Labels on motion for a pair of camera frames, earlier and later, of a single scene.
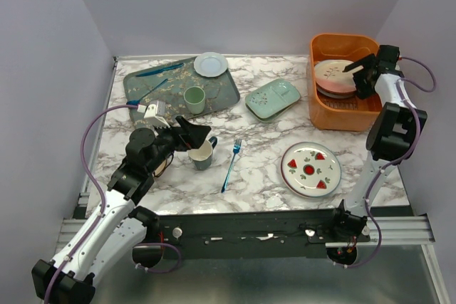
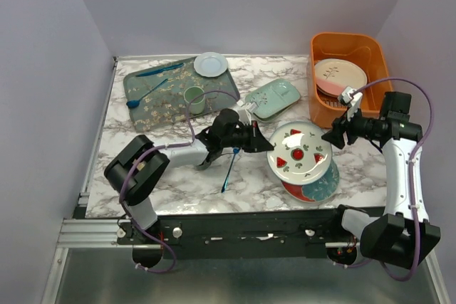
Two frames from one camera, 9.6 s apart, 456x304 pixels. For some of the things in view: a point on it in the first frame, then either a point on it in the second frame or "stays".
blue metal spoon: x=137 y=102 stays
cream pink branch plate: x=329 y=75 stays
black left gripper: x=192 y=136 to x=257 y=142
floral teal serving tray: x=168 y=83 stays
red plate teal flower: x=295 y=171 to x=320 y=189
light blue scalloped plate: x=210 y=64 stays
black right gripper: x=363 y=92 to x=339 y=126
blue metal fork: x=236 y=148 stays
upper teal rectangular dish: x=271 y=100 stays
